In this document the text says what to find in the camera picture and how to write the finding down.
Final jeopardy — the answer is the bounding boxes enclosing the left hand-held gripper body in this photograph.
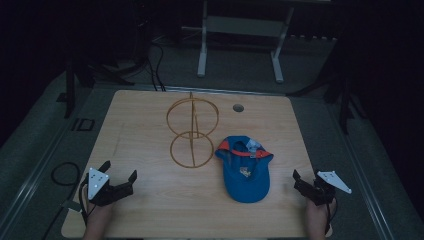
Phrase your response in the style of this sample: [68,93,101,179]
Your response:
[86,167,135,207]

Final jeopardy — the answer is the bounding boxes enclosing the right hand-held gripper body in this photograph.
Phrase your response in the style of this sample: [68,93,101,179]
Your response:
[297,170,353,207]

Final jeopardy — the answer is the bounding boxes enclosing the blue and orange cap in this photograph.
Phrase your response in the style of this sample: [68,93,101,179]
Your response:
[214,134,275,204]

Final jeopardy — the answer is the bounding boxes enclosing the gold wire hat stand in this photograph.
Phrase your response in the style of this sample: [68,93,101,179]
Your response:
[165,91,220,169]

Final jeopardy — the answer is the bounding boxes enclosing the person's right hand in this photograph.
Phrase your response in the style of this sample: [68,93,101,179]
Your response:
[306,197,335,220]

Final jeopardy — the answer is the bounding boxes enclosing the person's left hand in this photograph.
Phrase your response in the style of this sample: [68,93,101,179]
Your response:
[87,199,115,222]

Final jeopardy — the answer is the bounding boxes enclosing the black tripod stand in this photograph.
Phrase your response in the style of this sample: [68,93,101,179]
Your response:
[285,43,368,136]
[55,59,136,120]

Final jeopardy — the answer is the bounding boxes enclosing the white metal stand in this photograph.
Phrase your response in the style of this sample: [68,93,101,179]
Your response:
[181,0,295,85]

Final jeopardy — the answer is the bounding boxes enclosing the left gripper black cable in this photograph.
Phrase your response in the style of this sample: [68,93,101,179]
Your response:
[77,175,92,226]

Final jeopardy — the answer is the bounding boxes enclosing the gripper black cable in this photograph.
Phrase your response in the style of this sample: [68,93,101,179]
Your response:
[77,175,92,226]
[324,197,339,235]

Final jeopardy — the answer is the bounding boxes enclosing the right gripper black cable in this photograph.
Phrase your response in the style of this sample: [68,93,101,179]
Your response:
[324,197,339,235]

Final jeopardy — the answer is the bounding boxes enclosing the black looped cable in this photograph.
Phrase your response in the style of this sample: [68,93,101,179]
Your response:
[50,161,82,187]

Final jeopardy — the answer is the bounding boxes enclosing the black floor cable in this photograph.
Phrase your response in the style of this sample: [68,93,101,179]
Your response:
[145,39,167,92]

